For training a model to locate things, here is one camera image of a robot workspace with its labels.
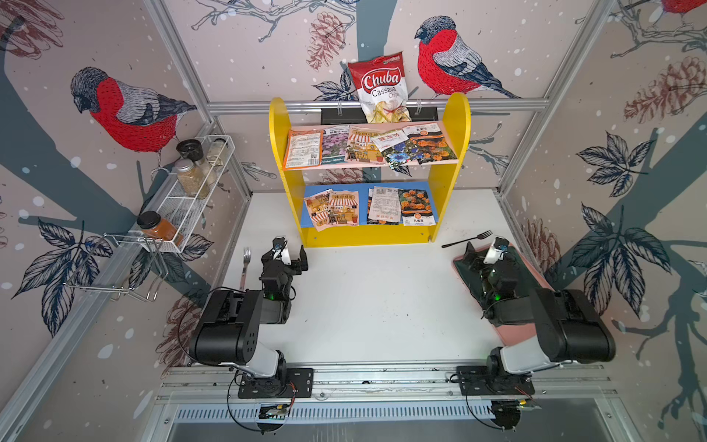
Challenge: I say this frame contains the white text seed bag lower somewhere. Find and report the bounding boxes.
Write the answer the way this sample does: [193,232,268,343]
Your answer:
[366,186,401,225]

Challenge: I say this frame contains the orange flower seed bag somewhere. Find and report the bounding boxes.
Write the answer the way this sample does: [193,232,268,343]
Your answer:
[402,123,458,165]
[399,189,436,227]

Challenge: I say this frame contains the black lid spice jar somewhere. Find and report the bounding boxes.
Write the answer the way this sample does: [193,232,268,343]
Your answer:
[176,139,217,186]

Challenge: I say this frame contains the blue flower seed bag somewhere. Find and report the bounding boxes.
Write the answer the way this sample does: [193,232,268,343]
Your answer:
[371,130,422,171]

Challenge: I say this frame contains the black plastic fork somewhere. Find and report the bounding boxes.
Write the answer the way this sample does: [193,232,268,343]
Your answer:
[441,230,493,249]

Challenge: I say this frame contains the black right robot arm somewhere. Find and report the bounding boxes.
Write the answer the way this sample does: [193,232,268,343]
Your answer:
[451,238,616,396]

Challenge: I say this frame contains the black wall bracket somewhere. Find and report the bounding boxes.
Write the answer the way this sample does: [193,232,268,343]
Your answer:
[320,107,439,125]

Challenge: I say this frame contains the white wire spice rack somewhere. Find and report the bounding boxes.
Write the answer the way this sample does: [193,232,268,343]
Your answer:
[144,134,234,261]

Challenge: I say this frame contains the red Chuba chips bag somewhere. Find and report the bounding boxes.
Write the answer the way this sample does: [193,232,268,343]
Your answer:
[348,52,411,123]

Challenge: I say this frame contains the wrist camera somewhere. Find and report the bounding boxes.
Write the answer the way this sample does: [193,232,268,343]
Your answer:
[483,237,510,264]
[271,236,292,265]

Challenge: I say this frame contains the purple flower seed bag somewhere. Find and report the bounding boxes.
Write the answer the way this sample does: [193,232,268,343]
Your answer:
[321,125,350,165]

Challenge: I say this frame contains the chrome wire hook rack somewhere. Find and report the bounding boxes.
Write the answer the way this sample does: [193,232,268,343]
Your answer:
[62,230,169,302]

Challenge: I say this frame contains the orange sauce jar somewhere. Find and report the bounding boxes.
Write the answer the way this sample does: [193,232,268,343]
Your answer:
[136,211,183,246]

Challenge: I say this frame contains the orange white seed bag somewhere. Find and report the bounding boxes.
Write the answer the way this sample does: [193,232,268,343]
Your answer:
[284,130,324,171]

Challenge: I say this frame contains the silver fork pink handle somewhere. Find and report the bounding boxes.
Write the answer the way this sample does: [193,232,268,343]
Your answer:
[239,247,252,291]

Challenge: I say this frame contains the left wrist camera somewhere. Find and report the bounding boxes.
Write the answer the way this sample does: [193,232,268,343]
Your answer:
[271,236,292,265]

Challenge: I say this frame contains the market stall bag lower left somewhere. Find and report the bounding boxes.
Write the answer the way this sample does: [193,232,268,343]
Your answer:
[304,189,333,231]

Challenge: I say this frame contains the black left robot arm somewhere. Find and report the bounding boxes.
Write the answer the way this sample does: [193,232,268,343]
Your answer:
[188,245,314,399]

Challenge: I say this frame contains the clear spice jar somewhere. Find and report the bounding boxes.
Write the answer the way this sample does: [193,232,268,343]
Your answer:
[206,137,228,168]

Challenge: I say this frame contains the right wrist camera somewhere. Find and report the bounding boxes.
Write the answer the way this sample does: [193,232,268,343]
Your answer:
[483,237,510,264]

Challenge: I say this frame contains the pink tray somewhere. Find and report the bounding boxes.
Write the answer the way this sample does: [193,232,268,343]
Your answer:
[475,252,551,345]

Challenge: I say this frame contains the yellow two-tier shelf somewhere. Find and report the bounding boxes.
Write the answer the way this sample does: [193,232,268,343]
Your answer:
[269,93,471,248]

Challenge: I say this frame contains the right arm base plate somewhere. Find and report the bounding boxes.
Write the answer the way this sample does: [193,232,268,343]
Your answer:
[455,366,535,396]

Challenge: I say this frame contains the orange flower seed bag top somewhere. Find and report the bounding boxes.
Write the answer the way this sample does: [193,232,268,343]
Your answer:
[402,123,458,165]

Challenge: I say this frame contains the silver lid spice jar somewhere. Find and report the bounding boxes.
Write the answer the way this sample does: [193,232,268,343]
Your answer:
[174,158,210,200]

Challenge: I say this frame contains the market stall seed bag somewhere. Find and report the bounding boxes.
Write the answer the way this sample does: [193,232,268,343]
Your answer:
[345,126,385,165]

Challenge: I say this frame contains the orange flower seed bag lower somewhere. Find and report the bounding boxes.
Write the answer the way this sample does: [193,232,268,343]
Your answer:
[399,189,436,227]

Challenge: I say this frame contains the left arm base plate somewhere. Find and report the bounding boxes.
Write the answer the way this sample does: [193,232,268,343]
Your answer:
[238,368,314,399]

